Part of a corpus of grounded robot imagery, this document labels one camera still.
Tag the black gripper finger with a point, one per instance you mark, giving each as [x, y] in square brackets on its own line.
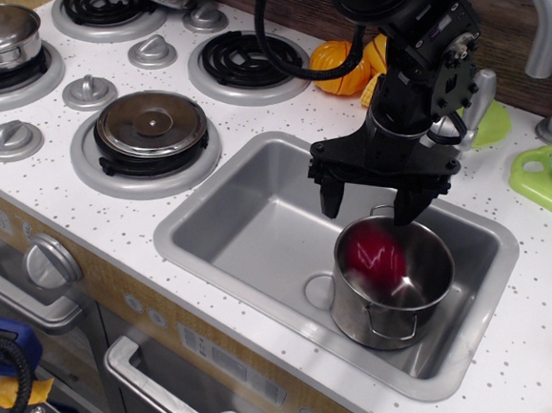
[331, 194]
[408, 205]

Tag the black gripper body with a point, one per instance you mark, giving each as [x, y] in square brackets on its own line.
[384, 153]

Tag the red toy sweet potato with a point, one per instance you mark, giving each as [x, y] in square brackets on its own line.
[375, 259]

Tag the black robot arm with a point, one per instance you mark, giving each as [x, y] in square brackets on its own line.
[430, 74]

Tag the steel pot in sink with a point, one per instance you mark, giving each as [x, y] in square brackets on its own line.
[402, 318]

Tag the grey sink basin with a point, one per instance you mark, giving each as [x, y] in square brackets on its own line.
[255, 230]

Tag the steel lidded pot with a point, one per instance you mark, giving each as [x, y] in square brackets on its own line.
[20, 41]

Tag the yellow toy corn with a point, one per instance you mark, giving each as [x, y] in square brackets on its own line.
[368, 92]

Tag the light green plate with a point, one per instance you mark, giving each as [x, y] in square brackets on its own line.
[493, 128]

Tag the green cutting board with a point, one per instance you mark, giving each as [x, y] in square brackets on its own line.
[531, 176]

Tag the back right coil burner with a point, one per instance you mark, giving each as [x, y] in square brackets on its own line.
[232, 68]

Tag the coil burner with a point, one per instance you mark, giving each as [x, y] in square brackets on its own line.
[232, 68]
[107, 21]

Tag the steel lid on burner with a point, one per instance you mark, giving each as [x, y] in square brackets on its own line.
[151, 124]

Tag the silver toy faucet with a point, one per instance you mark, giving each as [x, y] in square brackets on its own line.
[547, 36]

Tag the silver stove knob back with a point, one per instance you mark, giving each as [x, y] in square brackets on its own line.
[205, 18]

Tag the silver stove knob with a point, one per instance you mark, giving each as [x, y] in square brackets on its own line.
[205, 18]
[19, 140]
[89, 93]
[152, 53]

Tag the silver stove knob centre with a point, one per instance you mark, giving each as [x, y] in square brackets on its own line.
[152, 53]

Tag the front right stove burner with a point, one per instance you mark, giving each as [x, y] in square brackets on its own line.
[144, 181]

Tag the stove burner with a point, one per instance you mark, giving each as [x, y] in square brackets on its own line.
[144, 181]
[30, 83]

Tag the silver stove knob middle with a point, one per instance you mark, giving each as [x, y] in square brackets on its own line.
[89, 93]

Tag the silver oven dial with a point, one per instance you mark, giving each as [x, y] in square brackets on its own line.
[49, 265]

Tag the back left coil burner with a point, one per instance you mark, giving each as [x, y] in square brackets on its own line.
[107, 21]

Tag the silver stove knob front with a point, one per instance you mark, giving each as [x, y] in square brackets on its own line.
[19, 140]

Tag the front left stove burner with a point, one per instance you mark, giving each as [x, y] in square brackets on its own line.
[30, 83]

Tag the yellow tape piece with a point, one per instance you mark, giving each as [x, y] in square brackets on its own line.
[8, 391]

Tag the silver dishwasher door handle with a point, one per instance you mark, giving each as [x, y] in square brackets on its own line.
[117, 362]

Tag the silver oven door handle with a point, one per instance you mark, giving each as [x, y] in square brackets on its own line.
[58, 317]

